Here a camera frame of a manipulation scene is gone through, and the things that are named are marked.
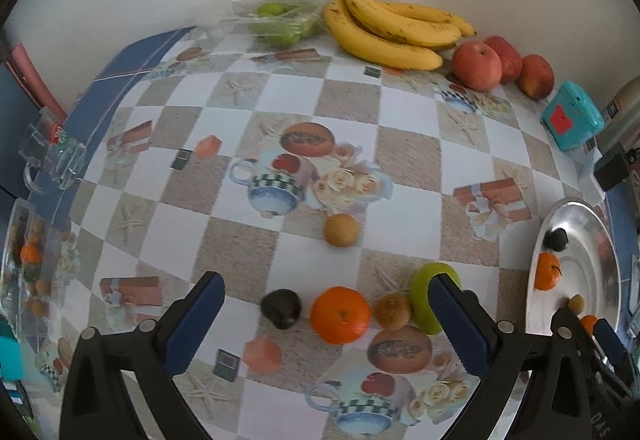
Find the orange tangerine on plate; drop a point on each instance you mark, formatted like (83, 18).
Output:
(548, 272)

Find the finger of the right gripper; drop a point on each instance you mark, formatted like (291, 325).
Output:
(624, 365)
(556, 403)

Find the red apple middle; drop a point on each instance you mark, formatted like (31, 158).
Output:
(511, 60)

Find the dark plum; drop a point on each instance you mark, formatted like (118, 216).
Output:
(556, 240)
(282, 308)

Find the clear glass mug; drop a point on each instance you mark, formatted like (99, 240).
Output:
(47, 148)

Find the black power adapter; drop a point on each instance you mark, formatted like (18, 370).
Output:
(612, 168)

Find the orange tangerine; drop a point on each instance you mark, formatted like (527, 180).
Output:
(548, 272)
(340, 315)
(588, 322)

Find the small brown fruit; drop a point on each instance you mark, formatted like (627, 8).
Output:
(341, 230)

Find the silver metal plate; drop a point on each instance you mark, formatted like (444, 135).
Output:
(588, 263)

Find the clear plastic fruit container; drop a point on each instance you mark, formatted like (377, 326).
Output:
(38, 261)

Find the dark plum on plate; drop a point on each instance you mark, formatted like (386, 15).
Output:
(556, 240)

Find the red apple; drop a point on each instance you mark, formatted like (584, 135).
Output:
(511, 60)
(537, 78)
(477, 66)

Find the red apple left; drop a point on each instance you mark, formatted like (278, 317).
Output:
(477, 66)

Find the teal plastic box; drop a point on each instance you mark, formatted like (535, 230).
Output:
(571, 117)

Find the pink rolled object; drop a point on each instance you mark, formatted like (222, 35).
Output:
(26, 71)

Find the brown round fruit by mango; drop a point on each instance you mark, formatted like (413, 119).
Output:
(393, 311)

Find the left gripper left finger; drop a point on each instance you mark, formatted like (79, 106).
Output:
(96, 404)

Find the brown round fruit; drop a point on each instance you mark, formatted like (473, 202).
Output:
(577, 304)
(393, 311)

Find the clear box of green fruit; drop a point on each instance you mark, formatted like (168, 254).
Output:
(278, 24)

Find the yellow banana bunch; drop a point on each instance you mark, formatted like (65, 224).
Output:
(403, 36)

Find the red apple right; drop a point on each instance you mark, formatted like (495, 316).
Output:
(537, 78)

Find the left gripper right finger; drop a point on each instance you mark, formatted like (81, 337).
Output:
(487, 350)

